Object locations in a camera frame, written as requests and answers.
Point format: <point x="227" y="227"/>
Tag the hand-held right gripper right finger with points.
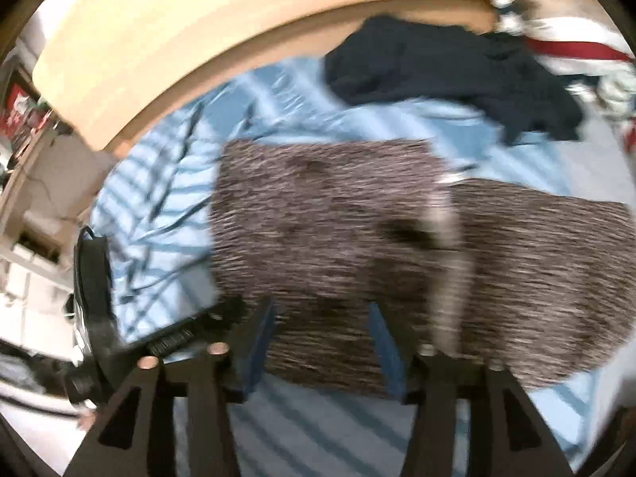
<point x="388" y="353"/>

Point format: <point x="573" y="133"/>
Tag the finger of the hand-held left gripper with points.
<point x="184" y="333"/>

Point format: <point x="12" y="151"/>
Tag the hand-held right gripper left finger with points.
<point x="258" y="343"/>

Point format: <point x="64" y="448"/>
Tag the brown fuzzy garment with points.
<point x="348" y="238"/>

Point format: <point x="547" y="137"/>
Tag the white shelf unit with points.
<point x="35" y="218"/>

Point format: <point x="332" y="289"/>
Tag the black and white cloth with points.
<point x="35" y="372"/>

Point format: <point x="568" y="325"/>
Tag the blue striped bed sheet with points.
<point x="164" y="184"/>

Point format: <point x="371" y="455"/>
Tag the red printed object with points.
<point x="20" y="109"/>

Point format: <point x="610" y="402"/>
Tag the wooden headboard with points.
<point x="198" y="25"/>

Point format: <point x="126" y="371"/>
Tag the dark navy garment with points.
<point x="437" y="64"/>

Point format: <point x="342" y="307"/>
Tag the white and red garment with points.
<point x="571" y="44"/>

